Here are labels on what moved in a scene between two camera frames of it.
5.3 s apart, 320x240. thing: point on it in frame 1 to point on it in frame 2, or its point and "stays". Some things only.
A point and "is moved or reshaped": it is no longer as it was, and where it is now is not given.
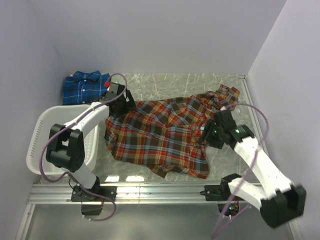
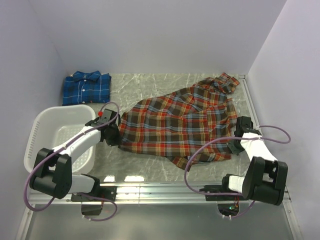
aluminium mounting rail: x=125 y=193 stays
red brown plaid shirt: x=166 y=134 is moved or reshaped
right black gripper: x=210 y=125 to x=233 y=149
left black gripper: x=130 y=105 to x=112 y=142
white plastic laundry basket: x=48 y=119 stays
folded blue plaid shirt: x=81 y=88 stays
